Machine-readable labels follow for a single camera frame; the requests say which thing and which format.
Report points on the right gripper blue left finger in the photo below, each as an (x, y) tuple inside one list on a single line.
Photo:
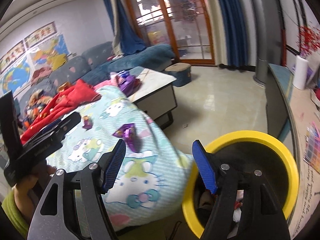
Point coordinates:
[(110, 165)]

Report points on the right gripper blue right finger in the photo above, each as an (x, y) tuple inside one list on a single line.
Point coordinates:
[(204, 166)]

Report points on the purple candy wrapper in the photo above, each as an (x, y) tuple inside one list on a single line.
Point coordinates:
[(127, 132)]

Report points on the small purple gold wrapper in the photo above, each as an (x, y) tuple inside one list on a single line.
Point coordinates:
[(88, 122)]

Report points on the lime green sleeve forearm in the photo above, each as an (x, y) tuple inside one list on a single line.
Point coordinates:
[(11, 210)]

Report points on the yellow rim trash bin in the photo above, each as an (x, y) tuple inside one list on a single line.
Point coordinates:
[(257, 179)]

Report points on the person left hand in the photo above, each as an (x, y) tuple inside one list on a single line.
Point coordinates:
[(22, 200)]

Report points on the hello kitty bed sheet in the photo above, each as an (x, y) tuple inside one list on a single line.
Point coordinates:
[(152, 178)]

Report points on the red blanket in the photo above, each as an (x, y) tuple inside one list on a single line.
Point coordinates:
[(64, 102)]

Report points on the white marble coffee table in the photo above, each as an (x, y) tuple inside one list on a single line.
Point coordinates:
[(155, 95)]

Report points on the purple clothes pile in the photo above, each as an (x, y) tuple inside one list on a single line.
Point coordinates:
[(127, 83)]

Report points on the blue round footstool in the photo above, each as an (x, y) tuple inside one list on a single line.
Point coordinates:
[(182, 73)]

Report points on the blue grey sofa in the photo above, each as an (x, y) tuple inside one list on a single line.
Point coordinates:
[(93, 67)]

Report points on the bead organiser tray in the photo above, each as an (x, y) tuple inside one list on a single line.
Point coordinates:
[(312, 151)]

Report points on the blue right curtain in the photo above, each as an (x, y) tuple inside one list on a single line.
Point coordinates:
[(235, 32)]

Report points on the blue curtain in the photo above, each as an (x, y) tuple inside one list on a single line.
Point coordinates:
[(125, 41), (235, 32)]

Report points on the white ribbed vase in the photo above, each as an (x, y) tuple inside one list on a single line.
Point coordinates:
[(301, 72)]

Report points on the blue left curtain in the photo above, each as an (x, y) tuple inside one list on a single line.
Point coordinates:
[(125, 41)]

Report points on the framed embroidery picture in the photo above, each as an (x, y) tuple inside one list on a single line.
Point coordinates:
[(40, 35)]

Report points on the wooden glass sliding door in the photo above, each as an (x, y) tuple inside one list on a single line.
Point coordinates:
[(183, 24)]

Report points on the silver tower air conditioner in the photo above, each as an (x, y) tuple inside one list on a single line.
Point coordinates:
[(269, 37)]

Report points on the world wall map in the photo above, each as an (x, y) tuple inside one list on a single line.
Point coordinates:
[(16, 77)]

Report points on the china wall map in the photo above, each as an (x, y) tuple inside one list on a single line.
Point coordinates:
[(52, 53)]

